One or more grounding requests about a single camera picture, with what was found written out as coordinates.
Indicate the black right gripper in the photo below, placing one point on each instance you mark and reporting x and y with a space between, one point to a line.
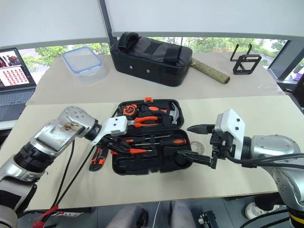
219 145

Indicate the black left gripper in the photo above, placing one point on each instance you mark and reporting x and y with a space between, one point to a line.
109 140

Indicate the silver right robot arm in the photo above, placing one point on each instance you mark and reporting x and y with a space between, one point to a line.
273 145

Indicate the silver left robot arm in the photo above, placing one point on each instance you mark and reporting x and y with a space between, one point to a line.
71 118

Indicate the black plastic tool case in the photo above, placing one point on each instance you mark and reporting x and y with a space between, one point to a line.
152 164

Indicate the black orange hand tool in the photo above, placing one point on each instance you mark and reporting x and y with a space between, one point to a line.
153 108

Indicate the clear tape roll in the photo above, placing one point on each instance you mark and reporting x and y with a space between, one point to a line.
198 147

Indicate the large black orange screwdriver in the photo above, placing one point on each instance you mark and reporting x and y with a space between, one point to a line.
178 142

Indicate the black orange utility knife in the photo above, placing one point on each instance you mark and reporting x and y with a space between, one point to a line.
97 159

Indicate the silver claw hammer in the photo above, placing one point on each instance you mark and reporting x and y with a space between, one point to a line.
174 114

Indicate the orange black tape measure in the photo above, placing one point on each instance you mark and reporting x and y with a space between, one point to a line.
129 110

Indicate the grey rounded shape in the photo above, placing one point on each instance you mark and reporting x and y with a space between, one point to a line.
182 215
127 216

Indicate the rolled green brown mat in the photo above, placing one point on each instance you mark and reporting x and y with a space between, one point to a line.
210 71

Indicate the small black box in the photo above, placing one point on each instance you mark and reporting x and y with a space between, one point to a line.
208 219

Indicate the white round base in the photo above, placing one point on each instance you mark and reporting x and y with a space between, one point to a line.
253 211

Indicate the clear container with blue lid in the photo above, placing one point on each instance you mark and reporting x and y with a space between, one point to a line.
82 64

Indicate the black fabric bag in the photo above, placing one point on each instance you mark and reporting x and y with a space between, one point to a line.
152 61

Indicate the red tape strip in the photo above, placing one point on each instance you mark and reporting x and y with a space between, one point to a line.
44 216

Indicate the open laptop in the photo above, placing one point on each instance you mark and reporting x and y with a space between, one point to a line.
14 78

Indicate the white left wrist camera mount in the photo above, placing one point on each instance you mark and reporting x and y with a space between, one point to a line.
116 126

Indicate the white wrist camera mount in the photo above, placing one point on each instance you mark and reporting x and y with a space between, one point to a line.
234 126
116 126

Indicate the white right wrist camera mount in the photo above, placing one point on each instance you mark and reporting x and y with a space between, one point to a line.
234 126

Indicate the grey window frame post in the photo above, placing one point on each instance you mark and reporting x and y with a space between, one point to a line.
106 19

